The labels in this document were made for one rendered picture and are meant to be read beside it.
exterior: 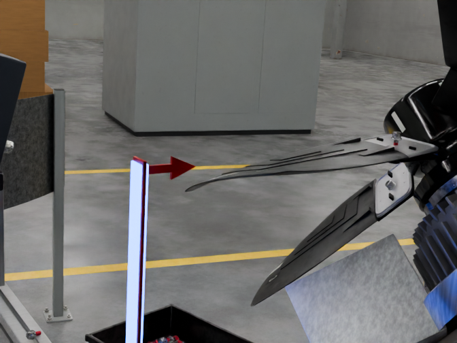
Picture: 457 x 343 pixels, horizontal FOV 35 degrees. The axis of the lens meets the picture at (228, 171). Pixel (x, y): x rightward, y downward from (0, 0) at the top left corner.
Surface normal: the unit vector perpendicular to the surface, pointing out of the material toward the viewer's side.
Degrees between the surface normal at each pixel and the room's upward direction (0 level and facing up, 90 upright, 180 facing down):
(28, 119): 90
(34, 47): 90
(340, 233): 49
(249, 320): 0
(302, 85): 90
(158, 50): 90
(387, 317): 55
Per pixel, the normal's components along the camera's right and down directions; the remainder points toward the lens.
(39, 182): 0.93, 0.14
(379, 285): -0.28, -0.40
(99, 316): 0.06, -0.97
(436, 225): -0.94, -0.18
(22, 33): 0.37, 0.24
